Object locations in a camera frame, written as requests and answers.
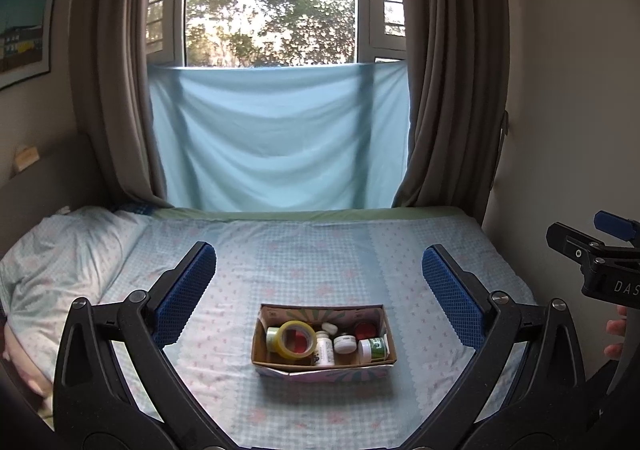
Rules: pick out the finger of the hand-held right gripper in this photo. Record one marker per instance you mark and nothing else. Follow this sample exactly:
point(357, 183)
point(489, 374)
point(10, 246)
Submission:
point(617, 225)
point(567, 237)

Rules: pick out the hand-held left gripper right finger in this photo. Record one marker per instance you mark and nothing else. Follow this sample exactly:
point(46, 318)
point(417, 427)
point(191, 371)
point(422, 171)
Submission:
point(455, 295)

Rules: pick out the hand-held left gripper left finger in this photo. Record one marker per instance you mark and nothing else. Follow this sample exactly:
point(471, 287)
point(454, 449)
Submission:
point(185, 295)

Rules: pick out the red round jar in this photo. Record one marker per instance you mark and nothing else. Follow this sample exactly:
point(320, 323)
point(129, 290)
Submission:
point(365, 330)

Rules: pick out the white jar with green label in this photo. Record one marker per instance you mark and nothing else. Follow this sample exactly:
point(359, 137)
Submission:
point(372, 350)

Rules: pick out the yellow tape roll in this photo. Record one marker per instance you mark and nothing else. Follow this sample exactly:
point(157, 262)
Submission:
point(276, 341)

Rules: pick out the white jar with black lid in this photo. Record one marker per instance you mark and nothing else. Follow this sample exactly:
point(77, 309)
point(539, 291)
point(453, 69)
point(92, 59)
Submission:
point(345, 343)

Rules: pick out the small white-cap jar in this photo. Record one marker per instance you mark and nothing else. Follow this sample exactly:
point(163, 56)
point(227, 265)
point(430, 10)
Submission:
point(330, 328)

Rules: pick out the white pill bottle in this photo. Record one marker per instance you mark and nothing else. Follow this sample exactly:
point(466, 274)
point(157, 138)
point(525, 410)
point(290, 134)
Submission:
point(324, 352)

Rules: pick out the cardboard box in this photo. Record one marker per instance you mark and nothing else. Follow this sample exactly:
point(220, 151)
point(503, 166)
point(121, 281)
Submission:
point(320, 372)

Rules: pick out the person's right hand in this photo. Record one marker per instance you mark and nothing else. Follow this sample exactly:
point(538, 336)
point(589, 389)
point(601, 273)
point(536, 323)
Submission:
point(619, 327)

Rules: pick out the dark blue cloth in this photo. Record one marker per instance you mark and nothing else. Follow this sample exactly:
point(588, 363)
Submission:
point(135, 207)

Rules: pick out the checked floral bed sheet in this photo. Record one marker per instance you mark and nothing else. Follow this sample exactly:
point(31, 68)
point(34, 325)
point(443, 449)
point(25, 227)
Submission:
point(300, 270)

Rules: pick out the checked floral pillow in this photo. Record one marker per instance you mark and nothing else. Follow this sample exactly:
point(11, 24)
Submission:
point(65, 260)

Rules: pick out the grey headboard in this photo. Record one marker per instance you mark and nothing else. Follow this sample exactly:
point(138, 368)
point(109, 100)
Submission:
point(65, 175)

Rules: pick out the pale pink cushion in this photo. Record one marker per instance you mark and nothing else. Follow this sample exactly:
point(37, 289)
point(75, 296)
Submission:
point(25, 370)

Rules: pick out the light blue hanging cloth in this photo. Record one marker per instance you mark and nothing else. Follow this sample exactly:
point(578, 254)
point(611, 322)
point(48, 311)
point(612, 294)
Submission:
point(280, 140)

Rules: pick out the brown curtain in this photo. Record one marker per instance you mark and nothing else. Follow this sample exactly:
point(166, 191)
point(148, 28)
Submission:
point(120, 80)
point(445, 80)

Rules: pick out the small wooden block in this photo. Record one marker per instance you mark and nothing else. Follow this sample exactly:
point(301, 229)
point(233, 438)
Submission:
point(27, 157)

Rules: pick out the framed wall picture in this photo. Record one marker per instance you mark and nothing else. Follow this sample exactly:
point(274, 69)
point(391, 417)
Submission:
point(25, 30)

